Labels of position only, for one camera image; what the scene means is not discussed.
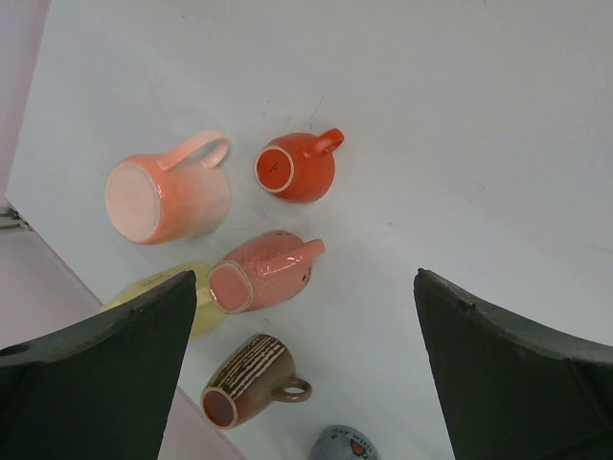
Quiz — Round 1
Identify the small red-orange mug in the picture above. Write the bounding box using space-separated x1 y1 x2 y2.
254 128 345 203

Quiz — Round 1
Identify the brown striped mug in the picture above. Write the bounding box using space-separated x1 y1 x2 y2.
200 334 312 430

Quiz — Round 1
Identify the grey printed mug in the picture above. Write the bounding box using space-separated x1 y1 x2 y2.
306 425 380 460

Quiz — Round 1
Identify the yellow mug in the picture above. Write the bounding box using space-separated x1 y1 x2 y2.
101 261 226 340

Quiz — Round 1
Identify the large pink mug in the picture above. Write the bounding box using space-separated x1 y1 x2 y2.
103 129 231 245

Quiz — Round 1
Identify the pink textured mug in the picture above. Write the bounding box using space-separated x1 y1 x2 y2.
207 230 326 314

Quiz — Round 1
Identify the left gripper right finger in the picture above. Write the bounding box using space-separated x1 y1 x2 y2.
414 269 612 459

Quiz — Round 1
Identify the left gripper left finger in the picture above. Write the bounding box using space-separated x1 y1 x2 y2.
1 270 196 459

